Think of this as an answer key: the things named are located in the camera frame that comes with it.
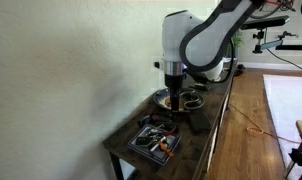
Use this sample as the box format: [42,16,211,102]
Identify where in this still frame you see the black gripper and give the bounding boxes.
[164,73,187,112]

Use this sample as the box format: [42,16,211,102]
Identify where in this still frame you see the small black floor object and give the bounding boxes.
[235,63,247,76]

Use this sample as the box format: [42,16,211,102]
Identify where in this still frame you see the small black silver-tipped cylinder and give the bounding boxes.
[150,113,175,122]

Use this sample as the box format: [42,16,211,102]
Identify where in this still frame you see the black leather wallet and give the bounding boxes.
[187,111,213,132]

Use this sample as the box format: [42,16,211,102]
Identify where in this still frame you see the flat black device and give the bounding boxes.
[188,82,212,92]

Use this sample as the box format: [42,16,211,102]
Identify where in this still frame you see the silver key bunch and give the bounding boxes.
[145,128,169,153]

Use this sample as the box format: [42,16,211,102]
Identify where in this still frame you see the dark wooden table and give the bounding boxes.
[102,58,239,180]

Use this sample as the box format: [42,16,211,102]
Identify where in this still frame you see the black car key fob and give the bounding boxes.
[134,135,154,148]

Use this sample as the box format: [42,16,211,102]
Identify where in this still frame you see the white plant pot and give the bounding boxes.
[204,56,237,83]

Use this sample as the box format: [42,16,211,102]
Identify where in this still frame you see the blue white rectangular tray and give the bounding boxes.
[126,123,182,166]

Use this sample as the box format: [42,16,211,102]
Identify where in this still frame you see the white rug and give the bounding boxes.
[262,73,302,168]

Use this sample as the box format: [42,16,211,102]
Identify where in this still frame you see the black stand legs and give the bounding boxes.
[283,139,302,180]

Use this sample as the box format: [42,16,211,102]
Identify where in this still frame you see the bicycle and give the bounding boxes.
[250,0,302,22]

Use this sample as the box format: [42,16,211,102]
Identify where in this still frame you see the red handled tool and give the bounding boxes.
[162,126,177,137]

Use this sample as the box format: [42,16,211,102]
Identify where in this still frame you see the orange extension cord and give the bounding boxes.
[228,103,302,146]

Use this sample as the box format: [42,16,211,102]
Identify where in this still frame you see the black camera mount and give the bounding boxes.
[252,29,285,55]

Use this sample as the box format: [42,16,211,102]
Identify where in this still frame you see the thin black camera cable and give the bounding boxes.
[266,48,302,77]

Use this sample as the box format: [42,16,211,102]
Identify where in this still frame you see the black stereo camera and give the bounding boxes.
[240,14,291,31]

